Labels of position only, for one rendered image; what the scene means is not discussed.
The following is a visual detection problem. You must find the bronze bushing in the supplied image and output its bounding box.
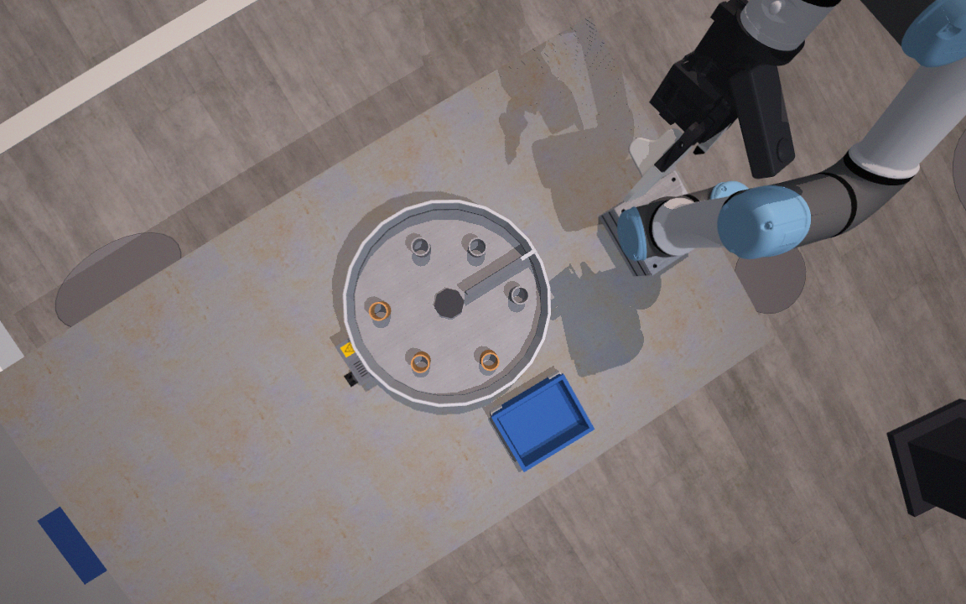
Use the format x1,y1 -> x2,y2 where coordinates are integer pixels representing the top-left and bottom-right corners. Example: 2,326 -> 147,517
369,301 -> 391,321
480,350 -> 500,371
411,351 -> 431,373

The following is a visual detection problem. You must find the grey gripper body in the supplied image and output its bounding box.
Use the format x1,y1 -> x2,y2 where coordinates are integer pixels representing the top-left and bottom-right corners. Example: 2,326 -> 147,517
650,0 -> 805,144

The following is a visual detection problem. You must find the grey metal bushing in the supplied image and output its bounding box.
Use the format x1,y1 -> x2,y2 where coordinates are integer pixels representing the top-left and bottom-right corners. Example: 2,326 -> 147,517
509,286 -> 530,305
411,237 -> 431,258
468,237 -> 487,258

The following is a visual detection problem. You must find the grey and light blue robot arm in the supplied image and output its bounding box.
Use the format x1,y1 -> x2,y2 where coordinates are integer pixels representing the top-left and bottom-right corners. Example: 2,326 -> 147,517
617,0 -> 966,261

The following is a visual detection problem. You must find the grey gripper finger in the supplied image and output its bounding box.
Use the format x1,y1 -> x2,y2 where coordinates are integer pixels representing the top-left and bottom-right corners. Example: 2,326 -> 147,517
693,122 -> 733,154
623,117 -> 714,202

